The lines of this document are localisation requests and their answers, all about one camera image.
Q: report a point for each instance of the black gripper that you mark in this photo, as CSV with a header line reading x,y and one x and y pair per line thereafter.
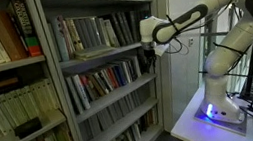
x,y
149,53

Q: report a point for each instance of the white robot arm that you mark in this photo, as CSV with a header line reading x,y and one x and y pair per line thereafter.
x,y
216,104

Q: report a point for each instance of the pile of flat books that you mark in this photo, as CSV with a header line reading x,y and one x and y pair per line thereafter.
x,y
89,53

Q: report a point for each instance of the brown hardcover book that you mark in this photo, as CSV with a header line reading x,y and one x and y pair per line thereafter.
x,y
9,38

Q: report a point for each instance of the grey metal bookshelf right unit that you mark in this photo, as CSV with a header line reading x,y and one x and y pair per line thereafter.
x,y
111,97

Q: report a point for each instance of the white robot table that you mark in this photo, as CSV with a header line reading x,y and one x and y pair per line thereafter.
x,y
193,125

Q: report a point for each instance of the black box on shelf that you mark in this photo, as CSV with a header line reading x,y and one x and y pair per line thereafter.
x,y
28,128

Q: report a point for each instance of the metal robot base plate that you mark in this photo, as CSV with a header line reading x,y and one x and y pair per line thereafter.
x,y
208,116

